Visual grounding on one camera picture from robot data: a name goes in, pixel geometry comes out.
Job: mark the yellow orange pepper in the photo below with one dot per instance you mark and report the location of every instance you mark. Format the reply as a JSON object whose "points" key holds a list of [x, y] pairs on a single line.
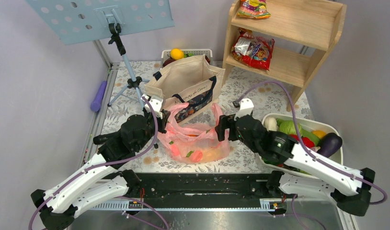
{"points": [[319, 133]]}

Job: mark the wooden two-tier shelf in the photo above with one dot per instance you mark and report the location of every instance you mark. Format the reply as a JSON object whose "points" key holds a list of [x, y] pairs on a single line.
{"points": [[305, 33]]}

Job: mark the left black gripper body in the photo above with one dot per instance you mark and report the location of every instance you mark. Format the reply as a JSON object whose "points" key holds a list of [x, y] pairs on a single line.
{"points": [[151, 126]]}

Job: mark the purple handle tool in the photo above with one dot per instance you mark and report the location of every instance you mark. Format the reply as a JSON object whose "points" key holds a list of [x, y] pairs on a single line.
{"points": [[96, 104]]}

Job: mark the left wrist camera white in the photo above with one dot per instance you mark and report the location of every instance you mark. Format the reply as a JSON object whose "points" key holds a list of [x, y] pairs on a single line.
{"points": [[155, 102]]}

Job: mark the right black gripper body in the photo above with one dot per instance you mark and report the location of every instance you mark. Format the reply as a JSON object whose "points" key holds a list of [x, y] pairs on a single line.
{"points": [[227, 121]]}

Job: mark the red snack bag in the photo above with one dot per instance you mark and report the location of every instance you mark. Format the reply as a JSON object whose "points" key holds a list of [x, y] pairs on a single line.
{"points": [[253, 51]]}

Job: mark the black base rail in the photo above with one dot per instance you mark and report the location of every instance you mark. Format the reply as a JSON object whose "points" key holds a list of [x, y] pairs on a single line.
{"points": [[204, 190]]}

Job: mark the colourful snack bag top shelf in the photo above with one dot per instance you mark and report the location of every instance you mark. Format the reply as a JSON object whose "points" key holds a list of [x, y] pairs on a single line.
{"points": [[253, 9]]}

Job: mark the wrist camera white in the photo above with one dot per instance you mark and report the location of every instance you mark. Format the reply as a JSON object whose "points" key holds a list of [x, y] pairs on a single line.
{"points": [[155, 102], [245, 107]]}

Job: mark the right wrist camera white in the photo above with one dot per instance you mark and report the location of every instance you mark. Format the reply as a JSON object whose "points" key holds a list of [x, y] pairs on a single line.
{"points": [[245, 107]]}

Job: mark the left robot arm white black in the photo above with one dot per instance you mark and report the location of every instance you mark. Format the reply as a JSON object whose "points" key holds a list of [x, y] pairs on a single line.
{"points": [[101, 178]]}

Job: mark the light blue music stand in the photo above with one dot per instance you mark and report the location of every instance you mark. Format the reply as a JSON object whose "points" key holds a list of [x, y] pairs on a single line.
{"points": [[79, 21]]}

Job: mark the white perforated fruit basket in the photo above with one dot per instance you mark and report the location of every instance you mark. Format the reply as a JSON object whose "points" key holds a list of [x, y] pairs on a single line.
{"points": [[167, 59]]}

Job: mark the beige canvas tote bag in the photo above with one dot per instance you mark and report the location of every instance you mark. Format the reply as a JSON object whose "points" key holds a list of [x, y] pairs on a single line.
{"points": [[189, 80]]}

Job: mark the green cabbage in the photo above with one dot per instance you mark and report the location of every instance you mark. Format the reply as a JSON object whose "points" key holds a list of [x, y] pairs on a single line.
{"points": [[288, 127]]}

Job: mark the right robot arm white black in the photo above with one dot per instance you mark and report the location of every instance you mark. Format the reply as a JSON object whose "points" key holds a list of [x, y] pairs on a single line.
{"points": [[348, 188]]}

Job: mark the purple eggplant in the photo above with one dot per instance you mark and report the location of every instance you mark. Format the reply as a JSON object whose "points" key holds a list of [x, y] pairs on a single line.
{"points": [[329, 145]]}

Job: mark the pink plastic grocery bag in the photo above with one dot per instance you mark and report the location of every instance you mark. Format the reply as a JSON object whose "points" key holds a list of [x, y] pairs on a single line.
{"points": [[194, 143]]}

